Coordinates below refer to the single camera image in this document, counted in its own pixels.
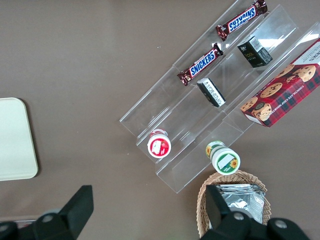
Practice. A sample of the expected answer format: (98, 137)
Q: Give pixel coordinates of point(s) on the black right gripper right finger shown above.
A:
(220, 217)

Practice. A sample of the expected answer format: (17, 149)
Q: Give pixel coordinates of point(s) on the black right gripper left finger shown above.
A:
(72, 215)

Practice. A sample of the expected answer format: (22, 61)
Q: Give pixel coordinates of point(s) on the light wicker basket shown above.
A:
(250, 178)

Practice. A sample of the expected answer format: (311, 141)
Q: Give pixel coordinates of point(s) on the beige plastic tray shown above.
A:
(15, 140)

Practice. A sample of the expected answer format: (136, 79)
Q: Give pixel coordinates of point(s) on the silver foil bag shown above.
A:
(245, 200)

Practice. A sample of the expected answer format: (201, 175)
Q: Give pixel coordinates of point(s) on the green sunflower yogurt cup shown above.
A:
(225, 161)

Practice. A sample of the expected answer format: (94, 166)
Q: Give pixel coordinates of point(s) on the red strawberry yogurt cup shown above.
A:
(159, 147)

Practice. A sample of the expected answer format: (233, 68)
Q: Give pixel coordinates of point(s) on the clear acrylic stepped stand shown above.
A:
(190, 117)

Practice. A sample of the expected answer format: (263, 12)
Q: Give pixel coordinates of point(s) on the small black carton box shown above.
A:
(211, 92)
(255, 52)

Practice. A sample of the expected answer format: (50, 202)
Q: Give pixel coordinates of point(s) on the red tartan cookie box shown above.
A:
(282, 97)

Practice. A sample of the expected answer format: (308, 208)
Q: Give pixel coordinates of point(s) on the Snickers chocolate bar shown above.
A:
(202, 63)
(241, 18)

